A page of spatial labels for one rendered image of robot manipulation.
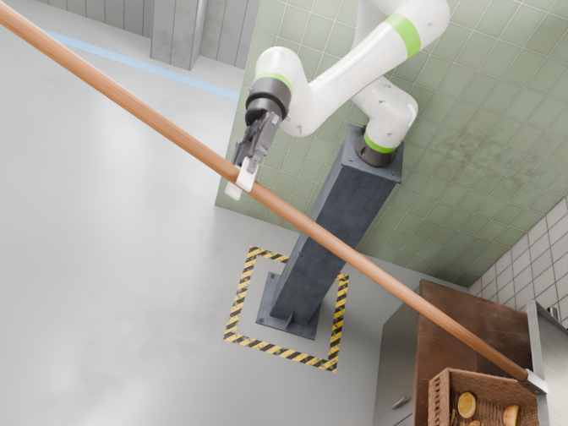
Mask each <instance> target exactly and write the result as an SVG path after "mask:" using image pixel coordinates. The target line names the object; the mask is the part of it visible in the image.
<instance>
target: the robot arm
mask: <svg viewBox="0 0 568 426"><path fill-rule="evenodd" d="M450 19H451V11H450V7H449V5H448V3H447V1H446V0H358V16H357V23H356V30H355V36H354V40H353V44H352V50H351V51H350V52H349V53H348V54H347V55H346V56H345V57H344V58H343V59H341V60H340V61H339V62H338V63H336V64H335V65H333V66H332V67H331V68H329V69H328V70H326V71H325V72H324V73H322V74H321V75H320V76H319V77H317V78H316V79H314V81H312V82H311V83H309V84H308V81H307V79H306V76H305V74H304V71H303V65H302V63H301V61H300V59H299V57H298V55H297V54H296V53H295V52H293V51H292V50H290V49H288V48H285V47H282V46H276V47H272V48H270V49H268V50H266V51H265V52H263V53H262V54H261V56H260V57H259V59H258V61H257V63H256V66H255V77H254V82H253V84H252V87H251V88H250V87H248V91H249V94H248V98H247V100H246V103H245V108H246V113H245V117H244V119H245V123H246V125H247V128H246V130H245V135H244V137H243V141H242V142H241V141H240V142H239V141H238V142H237V143H236V144H235V151H234V154H233V157H232V161H231V163H232V164H233V165H234V166H235V167H237V168H239V169H240V170H241V171H240V173H239V175H238V180H237V182H236V184H237V185H238V186H240V187H241V188H243V189H244V190H246V191H247V192H249V191H250V190H251V188H252V185H253V182H254V178H255V175H256V172H257V169H258V166H259V165H258V164H259V163H260V162H261V161H262V157H263V156H267V155H268V153H269V150H270V147H271V144H272V141H273V139H274V137H275V134H276V130H277V129H278V128H279V125H281V127H282V129H283V130H284V131H285V132H286V133H288V134H290V135H291V136H294V137H305V136H308V135H310V134H312V133H313V132H314V131H315V130H316V129H317V128H318V127H319V126H320V125H321V124H322V123H323V122H324V121H325V120H326V119H327V118H328V117H329V116H330V115H331V114H332V113H333V112H334V111H336V110H338V109H339V108H340V107H341V106H343V105H344V104H345V103H346V102H347V101H349V100H351V101H352V102H353V103H354V104H355V105H356V106H357V107H358V108H359V109H361V110H362V111H363V112H364V113H365V114H366V115H367V116H368V117H369V123H368V125H364V126H363V129H362V132H363V135H362V136H360V137H359V138H358V139H357V141H356V143H355V146H354V148H355V151H356V154H357V155H358V157H359V158H360V159H361V160H362V161H363V162H365V163H366V164H368V165H370V166H372V167H387V166H389V165H390V164H391V163H392V162H393V161H394V159H395V155H396V154H395V150H396V147H398V146H399V145H400V143H401V142H402V140H403V139H404V137H405V135H406V134H407V131H408V130H409V128H410V127H411V125H412V123H413V121H414V120H415V118H416V116H417V115H418V104H417V102H416V101H415V100H414V99H413V98H412V97H411V96H410V95H409V94H408V93H406V92H405V91H403V90H401V89H399V88H398V87H396V86H395V85H393V84H392V83H391V82H390V81H389V80H388V79H386V78H385V77H384V76H383V75H384V74H386V73H388V72H390V71H391V70H392V69H393V68H396V67H397V66H399V65H401V64H402V63H403V62H405V61H406V60H408V58H410V57H412V56H413V55H415V54H416V53H418V52H420V51H421V50H422V49H424V48H425V47H426V46H427V45H429V44H430V43H431V42H433V41H434V40H436V39H437V38H438V37H440V36H441V35H442V34H443V33H444V32H445V30H446V29H447V27H448V24H449V23H450ZM225 193H226V194H228V195H229V196H231V197H232V198H234V199H235V200H239V198H240V195H241V193H242V190H241V189H240V188H238V187H237V186H235V185H234V184H232V183H231V182H228V184H227V188H226V190H225Z"/></svg>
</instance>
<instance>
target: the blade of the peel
mask: <svg viewBox="0 0 568 426"><path fill-rule="evenodd" d="M527 317H528V325H529V333H530V341H531V349H532V364H533V372H534V373H535V374H536V375H537V376H538V377H540V378H541V379H542V380H544V381H546V382H547V386H548V394H546V395H541V396H536V397H537V404H538V420H539V426H568V330H567V329H566V328H565V327H564V326H563V325H562V324H561V323H559V322H558V321H557V320H556V319H555V318H554V317H553V316H552V315H551V314H550V313H549V312H548V311H547V310H546V309H545V308H544V307H543V306H542V305H541V304H540V303H538V302H537V301H536V300H535V299H533V300H531V301H528V302H527Z"/></svg>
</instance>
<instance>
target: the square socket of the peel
mask: <svg viewBox="0 0 568 426"><path fill-rule="evenodd" d="M524 370H526V371H527V378H526V379H525V380H523V381H520V380H517V383H518V384H520V385H522V386H523V387H525V388H526V389H527V390H529V391H531V392H532V393H533V394H534V395H536V396H541V395H546V394H548V386H547V382H546V381H544V380H542V379H541V378H540V377H538V376H537V375H536V374H534V373H533V372H532V371H530V370H529V369H524Z"/></svg>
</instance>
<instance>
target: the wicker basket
mask: <svg viewBox="0 0 568 426"><path fill-rule="evenodd" d="M458 392H459V395H458ZM465 392H469V393H471V394H472V395H473V396H474V398H475V400H476V399H477V400H476V403H477V405H476V410H475V413H474V414H473V415H472V416H471V417H470V418H467V423H466V418H464V417H463V416H462V415H461V414H460V413H459V410H458V402H459V400H458V398H459V399H460V396H461V395H462V394H463V393H465ZM479 398H480V402H479ZM456 403H457V407H456ZM453 405H454V406H453ZM510 405H517V406H519V408H520V409H521V414H520V419H519V423H518V426H534V424H535V426H539V425H538V424H539V420H538V413H537V412H538V411H537V410H538V404H537V397H536V395H534V394H533V393H532V392H531V391H529V390H527V389H526V388H525V387H523V386H522V385H520V384H518V383H517V380H514V379H513V378H512V379H507V378H506V377H504V378H502V377H499V376H497V375H496V376H493V375H487V374H482V372H481V374H479V373H475V372H469V371H466V370H465V371H464V370H460V369H453V368H451V367H449V368H446V369H444V370H443V371H442V372H440V373H439V374H438V375H436V376H435V377H434V378H433V379H432V380H430V381H429V416H428V426H450V415H451V414H450V407H454V408H455V409H456V410H457V411H456V412H457V416H458V419H457V424H456V426H469V424H470V423H471V422H472V421H475V420H478V421H480V422H482V423H483V424H484V426H505V424H504V422H503V412H504V410H505V409H506V408H507V407H508V406H510ZM497 406H498V407H497ZM500 406H501V408H500ZM504 406H505V409H504ZM534 410H535V411H534ZM485 413H486V416H485ZM482 414H483V415H482ZM529 414H530V415H529ZM531 414H532V415H531ZM525 415H526V416H525ZM534 416H535V417H534ZM536 416H537V417H536ZM528 417H529V418H528ZM530 417H531V418H530ZM482 418H483V419H482ZM524 419H525V420H524ZM462 421H463V422H462ZM525 421H526V422H525ZM496 422H497V423H496ZM530 423H531V424H530ZM536 424H537V425H536Z"/></svg>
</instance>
